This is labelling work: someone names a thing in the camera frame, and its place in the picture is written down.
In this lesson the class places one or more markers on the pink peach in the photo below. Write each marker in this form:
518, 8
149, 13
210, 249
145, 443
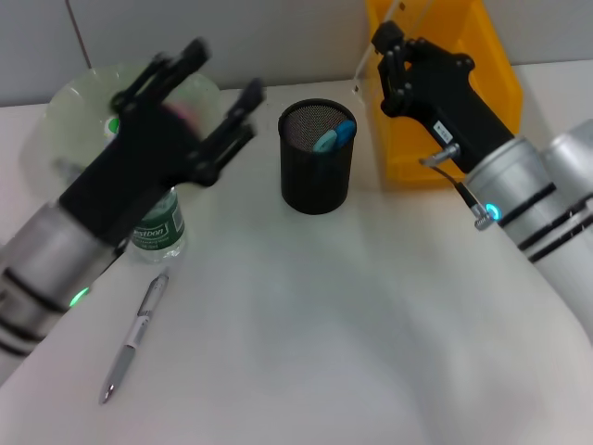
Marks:
183, 113

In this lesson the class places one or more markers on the yellow plastic bin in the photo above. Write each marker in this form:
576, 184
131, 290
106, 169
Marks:
491, 51

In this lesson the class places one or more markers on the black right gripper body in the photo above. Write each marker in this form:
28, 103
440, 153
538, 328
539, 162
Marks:
449, 102

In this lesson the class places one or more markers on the pale green wavy fruit plate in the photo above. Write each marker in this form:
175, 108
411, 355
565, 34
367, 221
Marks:
74, 106

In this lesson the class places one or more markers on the black mesh pen holder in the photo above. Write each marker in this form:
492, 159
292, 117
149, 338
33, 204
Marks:
315, 185

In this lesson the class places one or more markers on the clear green-label water bottle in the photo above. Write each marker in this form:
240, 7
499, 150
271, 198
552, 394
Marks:
162, 227

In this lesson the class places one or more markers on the blue scissors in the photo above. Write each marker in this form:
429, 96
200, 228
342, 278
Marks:
340, 132

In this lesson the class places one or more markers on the clear plastic ruler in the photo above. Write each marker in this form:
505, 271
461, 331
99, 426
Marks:
363, 74

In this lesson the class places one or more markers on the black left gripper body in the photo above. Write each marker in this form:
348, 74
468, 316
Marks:
139, 162

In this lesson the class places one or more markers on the silver pen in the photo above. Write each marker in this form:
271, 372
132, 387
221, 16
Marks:
134, 334

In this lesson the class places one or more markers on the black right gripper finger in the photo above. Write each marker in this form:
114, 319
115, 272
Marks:
417, 46
391, 83

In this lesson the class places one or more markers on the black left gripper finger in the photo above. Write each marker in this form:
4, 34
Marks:
231, 134
167, 69

